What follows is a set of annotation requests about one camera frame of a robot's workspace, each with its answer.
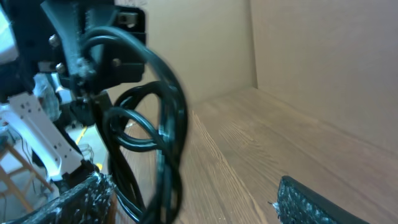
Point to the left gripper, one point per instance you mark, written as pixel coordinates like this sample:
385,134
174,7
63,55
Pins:
57,32

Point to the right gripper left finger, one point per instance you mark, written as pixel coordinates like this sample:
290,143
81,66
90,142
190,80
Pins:
87,202

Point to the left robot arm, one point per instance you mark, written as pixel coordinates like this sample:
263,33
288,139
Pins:
65,165

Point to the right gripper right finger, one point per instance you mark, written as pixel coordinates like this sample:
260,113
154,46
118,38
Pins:
296,203

